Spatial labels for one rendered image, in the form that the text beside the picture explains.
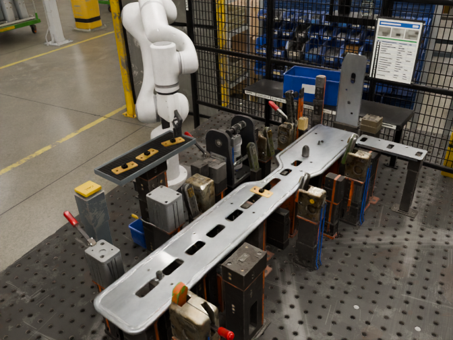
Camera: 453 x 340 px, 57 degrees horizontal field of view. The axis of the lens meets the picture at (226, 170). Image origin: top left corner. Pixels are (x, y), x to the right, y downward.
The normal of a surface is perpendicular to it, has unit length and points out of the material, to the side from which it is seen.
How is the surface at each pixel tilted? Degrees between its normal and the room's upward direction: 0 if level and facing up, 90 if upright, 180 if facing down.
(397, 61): 90
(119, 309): 0
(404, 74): 90
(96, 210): 90
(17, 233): 0
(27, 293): 0
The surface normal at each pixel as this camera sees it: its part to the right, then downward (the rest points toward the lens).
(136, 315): -0.03, -0.86
